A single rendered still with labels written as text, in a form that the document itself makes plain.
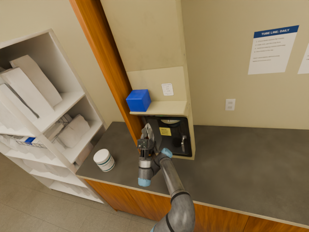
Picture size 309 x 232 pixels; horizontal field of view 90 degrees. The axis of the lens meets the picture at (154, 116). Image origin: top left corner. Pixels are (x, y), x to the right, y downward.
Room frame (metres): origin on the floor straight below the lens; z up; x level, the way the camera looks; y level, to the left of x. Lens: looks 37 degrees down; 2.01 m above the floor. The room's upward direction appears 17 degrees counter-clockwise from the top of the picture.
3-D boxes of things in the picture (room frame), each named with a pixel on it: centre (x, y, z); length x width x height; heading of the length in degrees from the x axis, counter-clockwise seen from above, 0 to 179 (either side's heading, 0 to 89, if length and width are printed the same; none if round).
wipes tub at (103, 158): (0.90, 0.52, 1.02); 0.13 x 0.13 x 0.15
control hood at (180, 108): (0.73, -0.03, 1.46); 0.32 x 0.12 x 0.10; 62
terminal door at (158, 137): (0.77, -0.05, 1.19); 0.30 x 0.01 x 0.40; 62
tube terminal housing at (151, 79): (0.89, -0.12, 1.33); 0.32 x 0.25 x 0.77; 62
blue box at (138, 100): (0.77, 0.06, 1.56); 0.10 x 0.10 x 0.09; 62
